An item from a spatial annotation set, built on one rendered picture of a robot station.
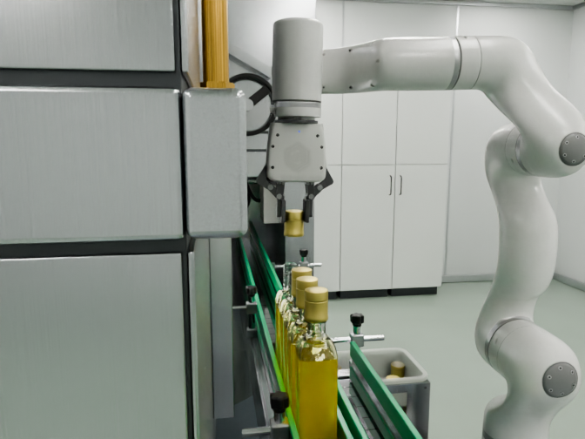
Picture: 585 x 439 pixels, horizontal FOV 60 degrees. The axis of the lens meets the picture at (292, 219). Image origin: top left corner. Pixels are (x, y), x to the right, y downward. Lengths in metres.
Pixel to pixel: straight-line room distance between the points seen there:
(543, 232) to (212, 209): 0.84
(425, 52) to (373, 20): 4.50
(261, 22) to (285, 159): 1.08
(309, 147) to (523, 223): 0.41
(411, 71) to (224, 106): 0.70
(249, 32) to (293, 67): 1.03
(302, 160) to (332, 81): 0.18
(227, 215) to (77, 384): 0.09
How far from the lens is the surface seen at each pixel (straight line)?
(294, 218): 0.87
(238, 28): 1.87
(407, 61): 0.88
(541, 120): 0.93
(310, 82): 0.85
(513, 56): 0.96
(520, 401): 1.03
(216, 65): 0.42
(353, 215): 4.81
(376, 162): 4.82
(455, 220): 5.71
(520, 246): 1.00
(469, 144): 5.69
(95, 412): 0.24
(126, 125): 0.21
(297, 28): 0.85
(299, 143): 0.85
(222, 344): 0.74
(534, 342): 1.01
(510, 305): 1.08
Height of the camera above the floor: 1.55
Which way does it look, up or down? 9 degrees down
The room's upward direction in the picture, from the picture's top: straight up
